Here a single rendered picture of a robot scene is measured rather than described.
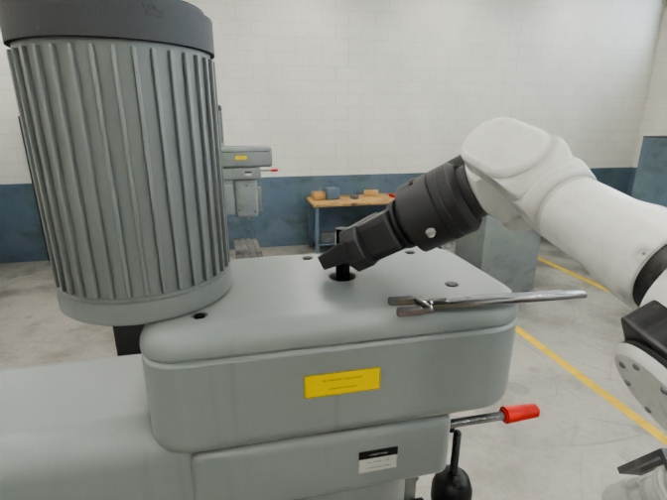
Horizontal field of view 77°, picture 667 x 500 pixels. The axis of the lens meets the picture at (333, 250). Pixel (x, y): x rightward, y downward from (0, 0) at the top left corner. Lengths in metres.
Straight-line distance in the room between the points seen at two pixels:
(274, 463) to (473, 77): 7.79
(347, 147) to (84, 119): 6.88
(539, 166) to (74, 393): 0.60
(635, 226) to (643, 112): 10.02
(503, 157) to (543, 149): 0.04
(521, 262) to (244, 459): 5.11
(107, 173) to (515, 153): 0.39
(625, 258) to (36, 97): 0.51
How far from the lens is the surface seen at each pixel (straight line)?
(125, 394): 0.63
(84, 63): 0.46
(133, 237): 0.47
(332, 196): 6.75
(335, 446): 0.58
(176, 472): 0.59
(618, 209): 0.38
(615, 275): 0.36
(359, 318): 0.48
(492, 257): 5.22
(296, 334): 0.47
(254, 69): 7.08
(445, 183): 0.48
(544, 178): 0.42
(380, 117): 7.41
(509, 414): 0.67
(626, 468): 0.77
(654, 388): 0.34
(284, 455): 0.57
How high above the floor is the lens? 2.10
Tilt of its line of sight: 17 degrees down
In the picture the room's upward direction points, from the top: straight up
